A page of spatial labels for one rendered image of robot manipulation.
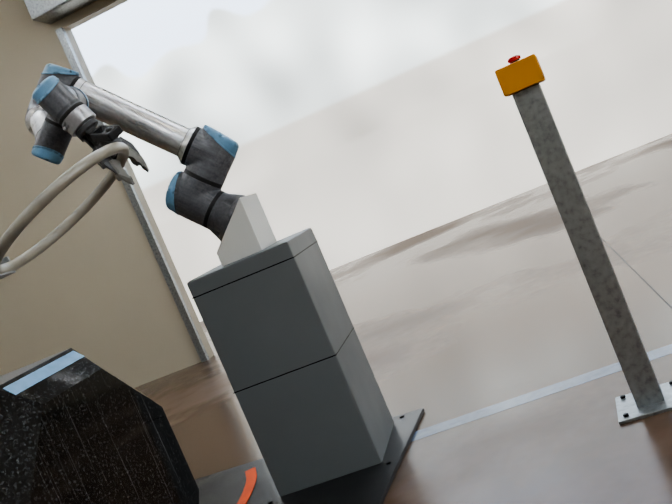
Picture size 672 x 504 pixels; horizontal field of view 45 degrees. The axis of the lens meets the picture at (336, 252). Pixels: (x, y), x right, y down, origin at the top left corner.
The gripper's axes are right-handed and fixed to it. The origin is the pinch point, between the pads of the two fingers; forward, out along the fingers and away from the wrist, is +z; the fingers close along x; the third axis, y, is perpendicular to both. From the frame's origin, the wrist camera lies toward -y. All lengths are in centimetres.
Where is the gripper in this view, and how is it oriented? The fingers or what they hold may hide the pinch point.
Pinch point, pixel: (138, 173)
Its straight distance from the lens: 240.4
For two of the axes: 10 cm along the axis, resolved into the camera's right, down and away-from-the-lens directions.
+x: -5.8, 6.5, -4.9
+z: 7.2, 6.9, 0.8
